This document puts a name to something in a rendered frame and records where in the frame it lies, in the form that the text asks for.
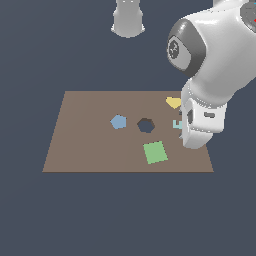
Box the yellow heart block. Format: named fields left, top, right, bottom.
left=165, top=96, right=183, bottom=110

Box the green square block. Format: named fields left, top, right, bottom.
left=142, top=140, right=169, bottom=165

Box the blue pentagon block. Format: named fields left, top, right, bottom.
left=109, top=114, right=128, bottom=130

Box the light teal letter block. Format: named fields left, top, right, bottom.
left=172, top=119, right=184, bottom=131

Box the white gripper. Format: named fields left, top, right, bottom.
left=178, top=96, right=228, bottom=150

